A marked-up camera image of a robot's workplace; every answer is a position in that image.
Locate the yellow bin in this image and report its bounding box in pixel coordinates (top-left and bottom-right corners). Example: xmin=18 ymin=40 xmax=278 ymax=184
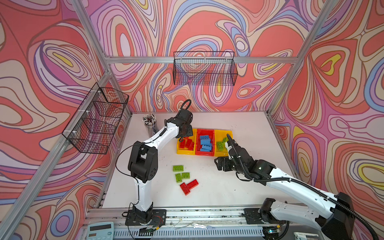
xmin=214 ymin=130 xmax=233 ymax=157
xmin=177 ymin=129 xmax=197 ymax=155

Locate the left yellow bin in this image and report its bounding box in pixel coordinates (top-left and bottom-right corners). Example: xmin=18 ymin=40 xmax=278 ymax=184
xmin=177 ymin=129 xmax=197 ymax=155

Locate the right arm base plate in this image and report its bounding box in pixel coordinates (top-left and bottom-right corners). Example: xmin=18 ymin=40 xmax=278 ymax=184
xmin=241 ymin=208 xmax=286 ymax=225

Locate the cup of pencils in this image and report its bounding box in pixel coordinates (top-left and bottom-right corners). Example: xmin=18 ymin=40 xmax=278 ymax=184
xmin=143 ymin=114 xmax=159 ymax=137

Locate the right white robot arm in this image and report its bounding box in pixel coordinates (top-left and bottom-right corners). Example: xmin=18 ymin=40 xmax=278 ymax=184
xmin=215 ymin=135 xmax=379 ymax=240

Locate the wire basket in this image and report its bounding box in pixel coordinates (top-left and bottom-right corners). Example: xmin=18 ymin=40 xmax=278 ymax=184
xmin=62 ymin=83 xmax=129 ymax=155
xmin=173 ymin=51 xmax=238 ymax=86

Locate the calculator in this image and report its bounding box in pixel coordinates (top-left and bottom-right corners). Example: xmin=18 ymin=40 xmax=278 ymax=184
xmin=86 ymin=222 xmax=115 ymax=240

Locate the back wire basket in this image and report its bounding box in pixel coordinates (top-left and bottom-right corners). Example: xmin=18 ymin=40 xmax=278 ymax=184
xmin=173 ymin=51 xmax=238 ymax=86

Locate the white device bottom right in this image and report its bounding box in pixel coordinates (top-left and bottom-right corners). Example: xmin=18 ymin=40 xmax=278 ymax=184
xmin=294 ymin=232 xmax=320 ymax=240

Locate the red middle bin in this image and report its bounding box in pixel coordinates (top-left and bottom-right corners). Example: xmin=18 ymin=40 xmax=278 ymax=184
xmin=196 ymin=129 xmax=215 ymax=157

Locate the red long brick diagonal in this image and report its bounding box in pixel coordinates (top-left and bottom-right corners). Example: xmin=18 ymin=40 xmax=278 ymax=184
xmin=187 ymin=180 xmax=199 ymax=190

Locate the left wire basket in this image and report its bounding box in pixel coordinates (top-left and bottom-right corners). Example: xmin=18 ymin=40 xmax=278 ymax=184
xmin=62 ymin=83 xmax=129 ymax=155

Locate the red studded brick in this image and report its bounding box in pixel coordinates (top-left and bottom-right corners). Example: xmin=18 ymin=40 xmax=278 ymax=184
xmin=188 ymin=142 xmax=195 ymax=151

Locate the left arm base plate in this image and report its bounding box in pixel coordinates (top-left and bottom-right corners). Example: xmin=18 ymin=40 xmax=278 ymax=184
xmin=122 ymin=209 xmax=167 ymax=227

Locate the green brick square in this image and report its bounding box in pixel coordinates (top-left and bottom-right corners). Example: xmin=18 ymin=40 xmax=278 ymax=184
xmin=181 ymin=172 xmax=191 ymax=180

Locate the blue brick bottom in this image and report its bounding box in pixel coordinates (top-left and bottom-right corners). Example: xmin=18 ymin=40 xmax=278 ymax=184
xmin=201 ymin=145 xmax=212 ymax=150

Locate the green long brick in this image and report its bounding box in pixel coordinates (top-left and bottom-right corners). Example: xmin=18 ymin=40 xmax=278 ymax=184
xmin=173 ymin=165 xmax=184 ymax=172

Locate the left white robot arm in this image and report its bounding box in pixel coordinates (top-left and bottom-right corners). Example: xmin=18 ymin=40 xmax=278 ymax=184
xmin=128 ymin=99 xmax=193 ymax=223

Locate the red long brick bottom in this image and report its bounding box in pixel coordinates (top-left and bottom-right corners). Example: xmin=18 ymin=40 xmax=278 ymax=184
xmin=180 ymin=183 xmax=191 ymax=196

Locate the right yellow bin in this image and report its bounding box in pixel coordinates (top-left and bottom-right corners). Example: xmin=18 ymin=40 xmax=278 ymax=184
xmin=214 ymin=130 xmax=233 ymax=157

